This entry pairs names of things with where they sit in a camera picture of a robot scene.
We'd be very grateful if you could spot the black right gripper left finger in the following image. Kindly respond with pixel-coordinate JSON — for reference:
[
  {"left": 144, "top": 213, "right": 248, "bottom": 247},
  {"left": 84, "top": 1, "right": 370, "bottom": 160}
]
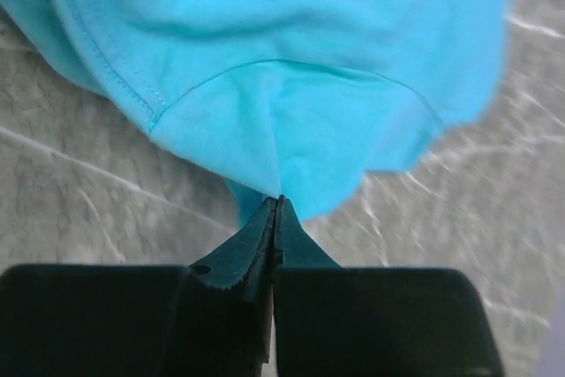
[{"left": 1, "top": 199, "right": 277, "bottom": 376}]

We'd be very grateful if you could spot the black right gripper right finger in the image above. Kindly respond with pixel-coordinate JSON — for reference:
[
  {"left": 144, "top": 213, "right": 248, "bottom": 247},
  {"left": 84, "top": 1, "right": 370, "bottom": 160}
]
[{"left": 274, "top": 198, "right": 504, "bottom": 376}]

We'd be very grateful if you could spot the turquoise t shirt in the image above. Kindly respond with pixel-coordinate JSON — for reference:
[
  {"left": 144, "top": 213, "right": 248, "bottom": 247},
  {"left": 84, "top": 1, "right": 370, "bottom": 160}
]
[{"left": 1, "top": 0, "right": 509, "bottom": 220}]

